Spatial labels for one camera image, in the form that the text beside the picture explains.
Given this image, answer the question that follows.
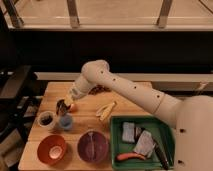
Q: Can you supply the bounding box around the white cup dark inside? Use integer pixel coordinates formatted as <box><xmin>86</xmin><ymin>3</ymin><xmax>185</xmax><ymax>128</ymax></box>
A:
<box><xmin>37</xmin><ymin>111</ymin><xmax>56</xmax><ymax>131</ymax></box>

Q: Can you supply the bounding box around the red carrot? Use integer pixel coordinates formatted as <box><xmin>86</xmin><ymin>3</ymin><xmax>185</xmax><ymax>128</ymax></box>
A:
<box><xmin>116</xmin><ymin>152</ymin><xmax>146</xmax><ymax>161</ymax></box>

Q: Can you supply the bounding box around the blue cup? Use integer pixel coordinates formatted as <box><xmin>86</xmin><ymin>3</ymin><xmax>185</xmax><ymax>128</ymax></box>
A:
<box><xmin>59</xmin><ymin>115</ymin><xmax>73</xmax><ymax>131</ymax></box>

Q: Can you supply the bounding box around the dark side chair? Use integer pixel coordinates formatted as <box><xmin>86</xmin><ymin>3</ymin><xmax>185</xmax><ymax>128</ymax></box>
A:
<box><xmin>0</xmin><ymin>64</ymin><xmax>43</xmax><ymax>144</ymax></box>

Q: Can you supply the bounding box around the orange fruit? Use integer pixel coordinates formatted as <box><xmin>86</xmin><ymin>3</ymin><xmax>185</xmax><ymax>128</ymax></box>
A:
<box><xmin>69</xmin><ymin>103</ymin><xmax>78</xmax><ymax>113</ymax></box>

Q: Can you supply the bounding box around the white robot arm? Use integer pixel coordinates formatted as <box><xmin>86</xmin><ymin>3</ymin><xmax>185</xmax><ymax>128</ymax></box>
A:
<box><xmin>65</xmin><ymin>60</ymin><xmax>213</xmax><ymax>171</ymax></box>

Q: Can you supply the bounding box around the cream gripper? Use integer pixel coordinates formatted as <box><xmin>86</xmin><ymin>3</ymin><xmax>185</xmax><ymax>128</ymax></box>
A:
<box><xmin>64</xmin><ymin>85</ymin><xmax>85</xmax><ymax>105</ymax></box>

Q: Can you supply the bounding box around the yellow banana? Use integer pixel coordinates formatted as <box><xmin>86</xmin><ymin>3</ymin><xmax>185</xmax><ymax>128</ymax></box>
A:
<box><xmin>96</xmin><ymin>102</ymin><xmax>117</xmax><ymax>121</ymax></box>

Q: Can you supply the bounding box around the dark metal cup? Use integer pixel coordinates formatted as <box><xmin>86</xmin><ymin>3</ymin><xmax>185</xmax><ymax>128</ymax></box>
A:
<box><xmin>56</xmin><ymin>99</ymin><xmax>69</xmax><ymax>116</ymax></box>

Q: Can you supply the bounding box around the grey cloth right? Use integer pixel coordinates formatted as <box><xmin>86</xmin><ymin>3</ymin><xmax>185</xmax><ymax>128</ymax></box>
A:
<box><xmin>133</xmin><ymin>130</ymin><xmax>155</xmax><ymax>158</ymax></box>

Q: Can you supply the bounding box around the orange bowl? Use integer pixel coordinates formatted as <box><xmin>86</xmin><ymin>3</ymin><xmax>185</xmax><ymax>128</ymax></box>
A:
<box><xmin>37</xmin><ymin>135</ymin><xmax>67</xmax><ymax>165</ymax></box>

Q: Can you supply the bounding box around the bunch of dark grapes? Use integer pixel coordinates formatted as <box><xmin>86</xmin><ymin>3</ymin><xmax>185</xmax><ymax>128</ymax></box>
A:
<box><xmin>89</xmin><ymin>85</ymin><xmax>110</xmax><ymax>95</ymax></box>

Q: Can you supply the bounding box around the green plastic tray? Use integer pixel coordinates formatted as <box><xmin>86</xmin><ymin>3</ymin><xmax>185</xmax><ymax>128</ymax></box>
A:
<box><xmin>110</xmin><ymin>116</ymin><xmax>175</xmax><ymax>171</ymax></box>

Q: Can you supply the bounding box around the black knife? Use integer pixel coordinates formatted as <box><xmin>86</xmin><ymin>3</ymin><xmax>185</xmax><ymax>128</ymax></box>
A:
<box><xmin>153</xmin><ymin>139</ymin><xmax>169</xmax><ymax>170</ymax></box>

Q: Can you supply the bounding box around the wooden table board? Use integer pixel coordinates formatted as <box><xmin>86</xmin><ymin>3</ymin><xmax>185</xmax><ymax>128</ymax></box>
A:
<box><xmin>18</xmin><ymin>91</ymin><xmax>149</xmax><ymax>171</ymax></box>

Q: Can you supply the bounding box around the grey sponge left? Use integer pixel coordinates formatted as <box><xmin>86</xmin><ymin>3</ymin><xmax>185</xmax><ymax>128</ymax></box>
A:
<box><xmin>122</xmin><ymin>122</ymin><xmax>135</xmax><ymax>143</ymax></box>

